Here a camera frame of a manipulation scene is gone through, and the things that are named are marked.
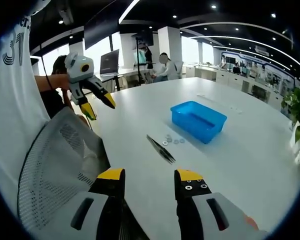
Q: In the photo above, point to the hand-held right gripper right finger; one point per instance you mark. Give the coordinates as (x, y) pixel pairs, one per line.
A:
(197, 200)

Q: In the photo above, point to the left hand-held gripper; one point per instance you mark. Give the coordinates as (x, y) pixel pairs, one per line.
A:
(76, 68)

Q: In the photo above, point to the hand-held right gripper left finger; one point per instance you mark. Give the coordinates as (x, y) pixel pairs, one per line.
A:
(107, 200)

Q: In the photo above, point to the black metal tweezers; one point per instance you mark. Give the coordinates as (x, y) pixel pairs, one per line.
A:
(160, 148)

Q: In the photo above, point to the blue plastic container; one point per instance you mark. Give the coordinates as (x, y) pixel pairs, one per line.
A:
(190, 113)

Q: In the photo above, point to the person's left forearm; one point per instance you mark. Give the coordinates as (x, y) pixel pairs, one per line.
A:
(58, 81)

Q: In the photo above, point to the dark computer monitor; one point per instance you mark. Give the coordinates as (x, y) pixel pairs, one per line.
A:
(109, 62)

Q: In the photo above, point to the white office desk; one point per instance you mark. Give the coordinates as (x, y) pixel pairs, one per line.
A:
(130, 75)

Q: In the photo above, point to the white table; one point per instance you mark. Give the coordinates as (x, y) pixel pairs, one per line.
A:
(240, 165)

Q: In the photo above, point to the black stand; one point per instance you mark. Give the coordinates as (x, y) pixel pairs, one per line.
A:
(139, 67)

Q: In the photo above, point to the white mesh office chair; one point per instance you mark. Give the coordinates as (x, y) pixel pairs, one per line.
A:
(52, 160)

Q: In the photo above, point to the person's body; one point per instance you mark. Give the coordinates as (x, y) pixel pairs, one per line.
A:
(15, 105)

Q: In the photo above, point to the white counter row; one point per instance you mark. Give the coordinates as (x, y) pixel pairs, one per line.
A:
(227, 78)

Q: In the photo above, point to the green potted plant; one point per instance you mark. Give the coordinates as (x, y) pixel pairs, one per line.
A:
(298, 105)

